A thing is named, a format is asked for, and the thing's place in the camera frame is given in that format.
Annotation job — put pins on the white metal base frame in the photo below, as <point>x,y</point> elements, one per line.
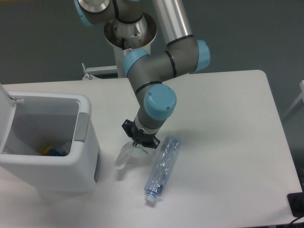
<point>101,72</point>

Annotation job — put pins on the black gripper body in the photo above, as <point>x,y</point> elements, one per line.
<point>141,135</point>

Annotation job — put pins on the yellow and blue trash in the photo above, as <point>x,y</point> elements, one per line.
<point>49,151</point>

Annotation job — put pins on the crushed clear plastic bottle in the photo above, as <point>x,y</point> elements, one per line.
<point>162,169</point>

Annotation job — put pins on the black device at table edge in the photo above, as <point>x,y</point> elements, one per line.
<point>296,203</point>

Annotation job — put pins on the white furniture leg at right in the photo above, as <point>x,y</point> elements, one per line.
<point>295,106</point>

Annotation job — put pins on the white open trash can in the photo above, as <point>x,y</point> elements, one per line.
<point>33,120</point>

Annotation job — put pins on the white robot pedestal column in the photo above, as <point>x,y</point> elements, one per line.
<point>126,37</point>

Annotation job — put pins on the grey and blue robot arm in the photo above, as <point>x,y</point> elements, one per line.
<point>147,74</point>

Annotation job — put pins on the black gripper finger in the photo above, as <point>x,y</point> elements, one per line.
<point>131,130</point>
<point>151,141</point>

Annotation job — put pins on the clear plastic wrapper bag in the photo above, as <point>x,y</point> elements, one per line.
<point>131,151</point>

